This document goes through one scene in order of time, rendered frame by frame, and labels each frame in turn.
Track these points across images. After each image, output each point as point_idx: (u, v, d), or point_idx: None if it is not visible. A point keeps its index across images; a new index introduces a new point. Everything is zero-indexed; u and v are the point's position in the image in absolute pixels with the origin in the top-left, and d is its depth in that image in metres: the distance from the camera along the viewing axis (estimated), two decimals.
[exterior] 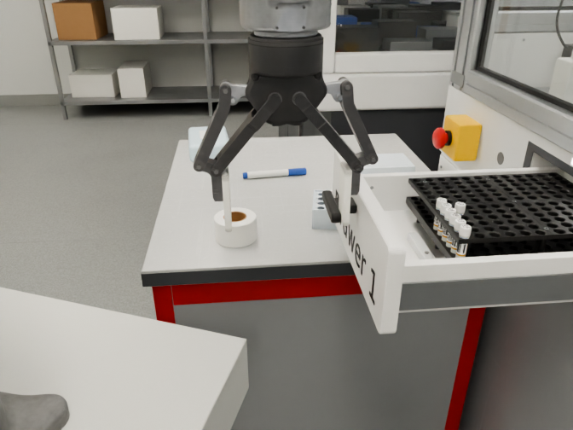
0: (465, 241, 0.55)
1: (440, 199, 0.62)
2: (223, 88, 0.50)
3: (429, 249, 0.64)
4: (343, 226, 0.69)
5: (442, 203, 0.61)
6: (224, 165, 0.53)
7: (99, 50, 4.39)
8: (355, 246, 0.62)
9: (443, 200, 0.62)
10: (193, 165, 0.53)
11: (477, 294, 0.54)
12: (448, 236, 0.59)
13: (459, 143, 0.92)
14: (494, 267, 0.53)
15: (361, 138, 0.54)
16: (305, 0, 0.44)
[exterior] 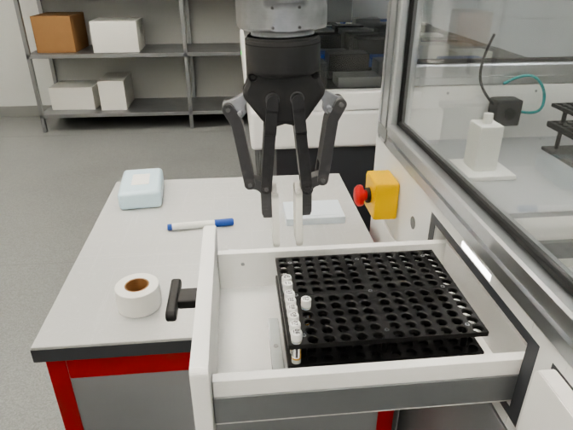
0: (295, 347, 0.53)
1: (287, 292, 0.59)
2: (225, 108, 0.51)
3: (280, 340, 0.61)
4: None
5: (286, 298, 0.58)
6: (269, 180, 0.55)
7: (80, 62, 4.37)
8: None
9: (291, 293, 0.59)
10: (245, 186, 0.55)
11: (303, 406, 0.51)
12: None
13: (376, 202, 0.89)
14: (316, 380, 0.50)
15: (324, 156, 0.54)
16: (301, 0, 0.44)
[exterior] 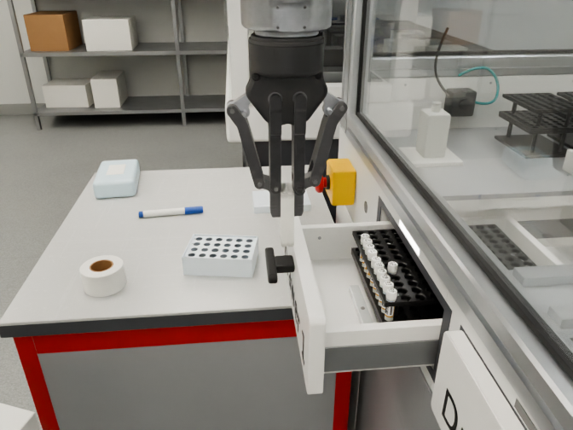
0: (390, 305, 0.59)
1: (374, 258, 0.65)
2: (228, 110, 0.51)
3: (366, 304, 0.67)
4: (288, 277, 0.73)
5: (375, 263, 0.64)
6: (278, 179, 0.55)
7: (74, 61, 4.41)
8: (294, 302, 0.65)
9: (378, 258, 0.65)
10: (255, 186, 0.55)
11: (400, 357, 0.57)
12: (379, 296, 0.62)
13: (334, 188, 0.94)
14: (414, 332, 0.56)
15: (320, 157, 0.54)
16: (306, 0, 0.44)
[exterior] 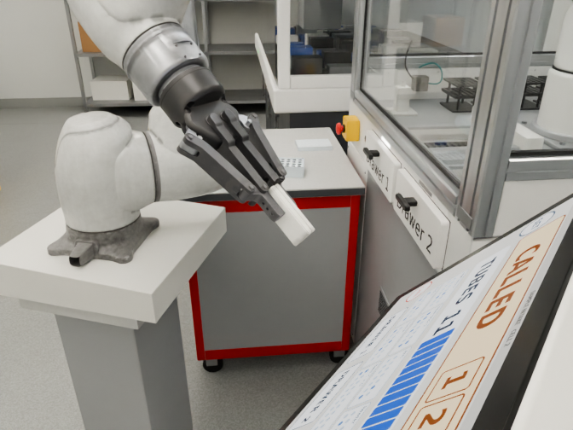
0: None
1: None
2: (188, 136, 0.54)
3: None
4: (371, 165, 1.46)
5: None
6: (260, 178, 0.57)
7: None
8: (379, 171, 1.39)
9: None
10: (249, 189, 0.55)
11: None
12: None
13: (348, 130, 1.66)
14: None
15: (269, 153, 0.61)
16: (189, 39, 0.59)
